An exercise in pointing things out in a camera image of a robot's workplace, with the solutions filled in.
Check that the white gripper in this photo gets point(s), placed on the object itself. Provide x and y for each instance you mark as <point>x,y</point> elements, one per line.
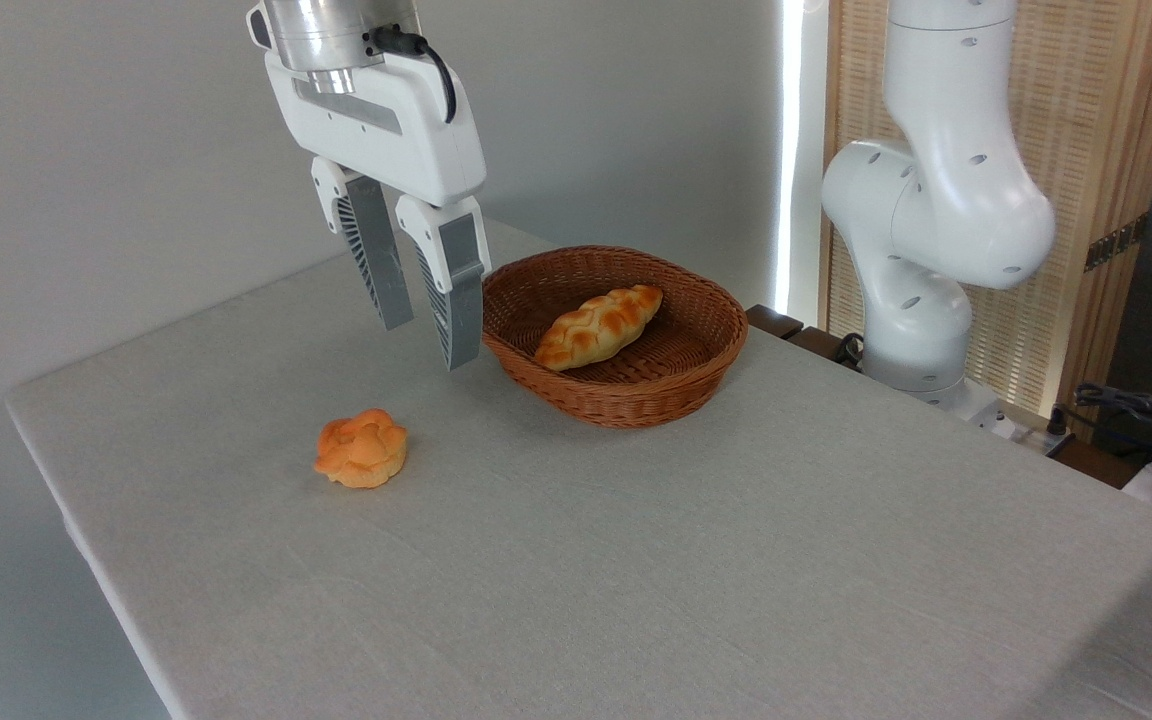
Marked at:
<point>406,130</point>

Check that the long braided bread loaf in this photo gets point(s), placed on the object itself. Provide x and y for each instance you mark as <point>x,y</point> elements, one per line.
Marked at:
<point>601,325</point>

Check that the round orange bread bun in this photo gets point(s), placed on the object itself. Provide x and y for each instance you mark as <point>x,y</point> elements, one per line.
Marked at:
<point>361,448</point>

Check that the brown wicker basket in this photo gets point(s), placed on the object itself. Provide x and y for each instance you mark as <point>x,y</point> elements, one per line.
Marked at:
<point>656,380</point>

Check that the grey tablecloth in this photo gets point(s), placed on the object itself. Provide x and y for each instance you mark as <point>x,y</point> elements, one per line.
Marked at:
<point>586,560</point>

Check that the bright vertical light strip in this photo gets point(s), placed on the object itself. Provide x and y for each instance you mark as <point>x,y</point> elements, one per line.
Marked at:
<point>788,150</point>

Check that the wooden slatted folding screen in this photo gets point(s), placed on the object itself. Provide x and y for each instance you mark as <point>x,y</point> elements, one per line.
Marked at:
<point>1096,120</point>

